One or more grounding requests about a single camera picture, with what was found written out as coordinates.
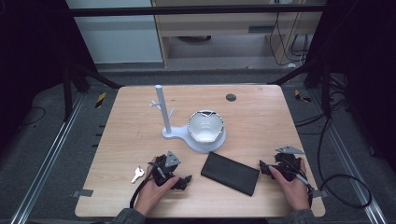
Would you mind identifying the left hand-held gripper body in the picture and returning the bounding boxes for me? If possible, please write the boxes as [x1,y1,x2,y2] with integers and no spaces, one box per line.
[148,150,182,189]

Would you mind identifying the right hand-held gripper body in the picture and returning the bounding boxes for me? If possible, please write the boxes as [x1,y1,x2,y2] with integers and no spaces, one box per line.
[274,145,307,183]

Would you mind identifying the black leather wallet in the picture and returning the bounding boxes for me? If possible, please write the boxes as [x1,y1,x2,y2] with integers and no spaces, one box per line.
[200,151,261,197]

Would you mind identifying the white key stand with pegs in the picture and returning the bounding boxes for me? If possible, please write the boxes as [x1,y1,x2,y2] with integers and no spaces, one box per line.
[149,84,227,154]

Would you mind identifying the silver heart-shaped dish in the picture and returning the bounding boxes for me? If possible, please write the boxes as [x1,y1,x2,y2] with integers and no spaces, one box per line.
[187,109,226,144]

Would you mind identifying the person's right hand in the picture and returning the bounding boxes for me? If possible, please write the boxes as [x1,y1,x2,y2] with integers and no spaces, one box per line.
[268,165,311,213]

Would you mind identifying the person's left hand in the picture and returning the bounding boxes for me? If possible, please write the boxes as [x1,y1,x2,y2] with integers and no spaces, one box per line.
[134,164,180,217]

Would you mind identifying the yellow black striped tape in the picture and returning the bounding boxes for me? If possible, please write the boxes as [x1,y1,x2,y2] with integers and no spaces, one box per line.
[293,89,313,104]
[94,91,107,109]

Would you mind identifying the black metal stand legs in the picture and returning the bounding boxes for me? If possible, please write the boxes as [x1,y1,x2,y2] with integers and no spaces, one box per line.
[267,57,332,118]
[61,60,123,123]

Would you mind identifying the white cabinet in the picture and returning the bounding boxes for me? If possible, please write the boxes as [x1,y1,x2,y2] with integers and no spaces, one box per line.
[64,0,164,65]

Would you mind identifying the light wooden desk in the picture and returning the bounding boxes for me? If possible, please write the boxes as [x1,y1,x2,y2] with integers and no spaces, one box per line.
[151,0,328,68]

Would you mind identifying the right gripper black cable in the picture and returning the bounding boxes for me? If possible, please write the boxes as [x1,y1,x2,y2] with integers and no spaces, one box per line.
[293,172,315,207]

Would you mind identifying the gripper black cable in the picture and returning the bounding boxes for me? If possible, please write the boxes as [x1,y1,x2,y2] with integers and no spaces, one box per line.
[293,172,315,207]
[129,161,157,209]

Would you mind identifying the black looped floor cable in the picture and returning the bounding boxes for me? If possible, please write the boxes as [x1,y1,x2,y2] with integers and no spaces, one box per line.
[317,116,374,210]

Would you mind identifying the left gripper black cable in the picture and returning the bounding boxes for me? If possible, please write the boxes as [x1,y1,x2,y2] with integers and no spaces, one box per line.
[129,161,157,209]

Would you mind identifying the aluminium floor rail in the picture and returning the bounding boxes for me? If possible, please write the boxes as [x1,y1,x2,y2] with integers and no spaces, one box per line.
[310,89,390,224]
[8,92,86,224]

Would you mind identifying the black hanging desk cables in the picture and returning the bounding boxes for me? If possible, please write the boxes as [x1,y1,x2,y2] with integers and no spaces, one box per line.
[268,11,310,67]

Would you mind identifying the thin black floor cable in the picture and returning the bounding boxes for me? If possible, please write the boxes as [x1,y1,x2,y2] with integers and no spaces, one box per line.
[19,105,47,127]

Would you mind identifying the black horizontal frame bar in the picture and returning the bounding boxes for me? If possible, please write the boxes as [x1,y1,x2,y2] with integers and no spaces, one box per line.
[66,4,327,18]

